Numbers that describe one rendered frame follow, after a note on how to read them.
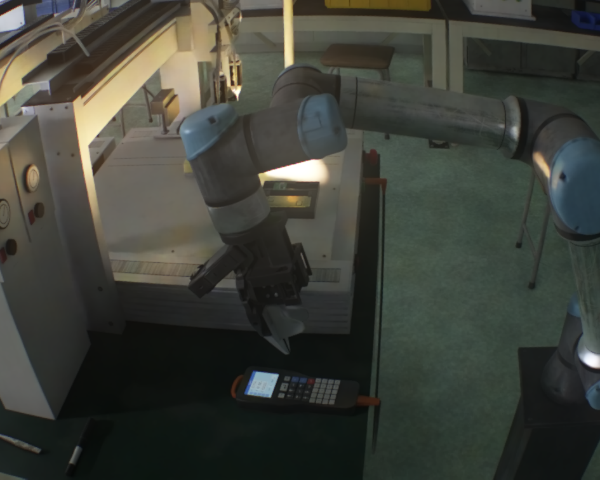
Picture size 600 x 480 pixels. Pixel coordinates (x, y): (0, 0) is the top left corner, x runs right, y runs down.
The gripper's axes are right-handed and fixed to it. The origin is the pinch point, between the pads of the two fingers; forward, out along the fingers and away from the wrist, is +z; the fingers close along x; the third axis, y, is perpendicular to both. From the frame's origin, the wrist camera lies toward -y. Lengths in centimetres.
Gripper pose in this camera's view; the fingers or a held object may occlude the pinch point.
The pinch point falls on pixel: (282, 345)
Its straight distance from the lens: 99.7
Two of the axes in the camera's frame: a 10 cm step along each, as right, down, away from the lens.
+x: 2.1, -5.0, 8.4
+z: 3.0, 8.5, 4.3
